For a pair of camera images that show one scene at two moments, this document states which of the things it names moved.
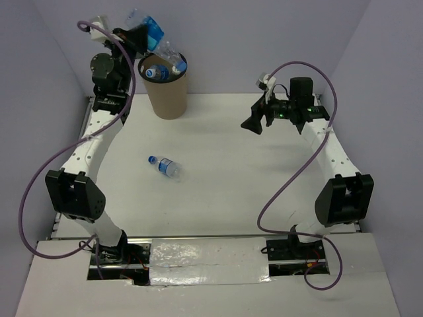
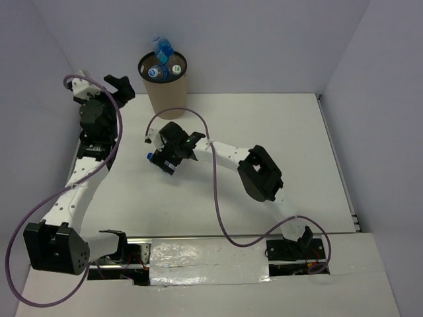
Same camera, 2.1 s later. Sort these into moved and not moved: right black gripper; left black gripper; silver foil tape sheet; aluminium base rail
Moved: right black gripper; left black gripper
Not moved: aluminium base rail; silver foil tape sheet
